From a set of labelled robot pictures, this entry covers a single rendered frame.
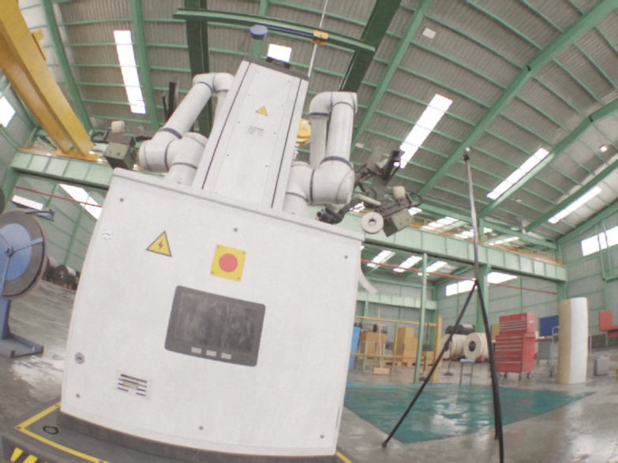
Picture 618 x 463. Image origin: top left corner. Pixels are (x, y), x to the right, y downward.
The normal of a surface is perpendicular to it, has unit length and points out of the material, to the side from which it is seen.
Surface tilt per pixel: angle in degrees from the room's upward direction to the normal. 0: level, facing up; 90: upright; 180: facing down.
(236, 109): 90
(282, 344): 90
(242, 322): 90
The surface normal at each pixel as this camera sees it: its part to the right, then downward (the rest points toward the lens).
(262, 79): 0.35, -0.29
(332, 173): -0.11, -0.47
